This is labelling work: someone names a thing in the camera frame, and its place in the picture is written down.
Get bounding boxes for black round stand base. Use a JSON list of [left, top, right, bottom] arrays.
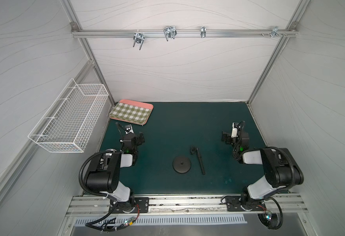
[[172, 156, 191, 174]]

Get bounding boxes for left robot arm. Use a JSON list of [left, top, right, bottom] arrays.
[[79, 132, 145, 213]]

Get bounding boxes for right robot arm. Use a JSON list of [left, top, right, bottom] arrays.
[[221, 128, 304, 211]]

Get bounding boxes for metal U-bolt clamp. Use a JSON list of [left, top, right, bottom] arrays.
[[133, 32, 145, 50]]

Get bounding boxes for metal double hook clamp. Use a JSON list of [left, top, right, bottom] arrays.
[[163, 26, 177, 41]]

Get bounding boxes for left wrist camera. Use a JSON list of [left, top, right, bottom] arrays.
[[123, 124, 134, 134]]

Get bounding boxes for white wire basket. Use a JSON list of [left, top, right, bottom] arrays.
[[28, 78, 108, 153]]

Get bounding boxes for white slotted cable duct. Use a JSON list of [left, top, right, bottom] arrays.
[[74, 214, 247, 227]]

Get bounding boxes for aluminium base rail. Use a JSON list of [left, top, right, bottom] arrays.
[[66, 193, 309, 216]]

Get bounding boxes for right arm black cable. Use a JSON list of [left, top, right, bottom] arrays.
[[256, 197, 284, 230]]

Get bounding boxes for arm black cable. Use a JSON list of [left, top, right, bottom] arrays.
[[256, 197, 284, 230], [85, 203, 141, 233]]

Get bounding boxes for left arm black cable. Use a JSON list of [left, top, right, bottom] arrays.
[[85, 203, 141, 233]]

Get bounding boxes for metal corner bracket bolts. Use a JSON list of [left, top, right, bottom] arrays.
[[261, 27, 288, 38]]

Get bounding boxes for small metal bracket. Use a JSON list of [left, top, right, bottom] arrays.
[[201, 26, 206, 38]]

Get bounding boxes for horizontal aluminium top rail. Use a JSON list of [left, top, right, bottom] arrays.
[[72, 28, 298, 38]]

